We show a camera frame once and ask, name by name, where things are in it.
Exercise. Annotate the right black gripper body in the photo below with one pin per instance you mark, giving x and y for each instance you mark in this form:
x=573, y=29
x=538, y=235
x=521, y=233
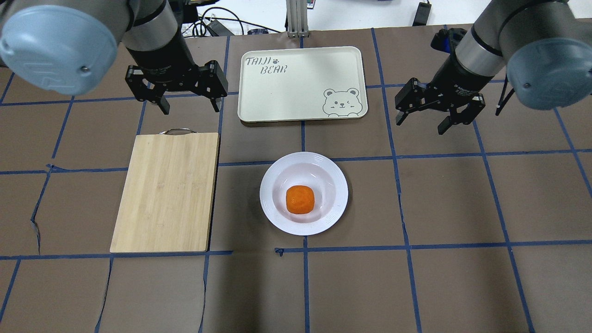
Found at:
x=455, y=76

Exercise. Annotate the cream bear tray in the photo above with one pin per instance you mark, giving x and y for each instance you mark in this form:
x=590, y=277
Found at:
x=302, y=84

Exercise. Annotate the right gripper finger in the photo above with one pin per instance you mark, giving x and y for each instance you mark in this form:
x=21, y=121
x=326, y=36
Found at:
x=446, y=124
x=401, y=117

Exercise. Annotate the white round plate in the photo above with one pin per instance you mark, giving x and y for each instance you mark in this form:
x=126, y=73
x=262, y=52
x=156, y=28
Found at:
x=315, y=171

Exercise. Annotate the black power adapter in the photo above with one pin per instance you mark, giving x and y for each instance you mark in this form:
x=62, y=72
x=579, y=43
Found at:
x=422, y=14

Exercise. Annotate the aluminium frame post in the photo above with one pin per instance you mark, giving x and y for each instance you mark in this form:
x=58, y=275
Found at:
x=297, y=18

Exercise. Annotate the bamboo cutting board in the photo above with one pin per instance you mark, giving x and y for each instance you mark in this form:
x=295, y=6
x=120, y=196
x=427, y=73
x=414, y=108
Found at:
x=167, y=201

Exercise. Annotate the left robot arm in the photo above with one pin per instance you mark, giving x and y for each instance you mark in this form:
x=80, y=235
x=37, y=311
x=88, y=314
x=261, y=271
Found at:
x=67, y=46

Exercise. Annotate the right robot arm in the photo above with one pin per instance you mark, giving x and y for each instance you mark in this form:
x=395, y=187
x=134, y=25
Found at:
x=545, y=51

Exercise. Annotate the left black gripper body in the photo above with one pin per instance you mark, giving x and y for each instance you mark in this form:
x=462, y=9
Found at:
x=163, y=61

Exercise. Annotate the orange fruit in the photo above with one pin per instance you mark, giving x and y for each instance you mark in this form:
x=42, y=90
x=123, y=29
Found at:
x=300, y=199

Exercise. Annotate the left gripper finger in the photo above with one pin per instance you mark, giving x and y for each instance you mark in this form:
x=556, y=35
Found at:
x=163, y=104
x=216, y=103

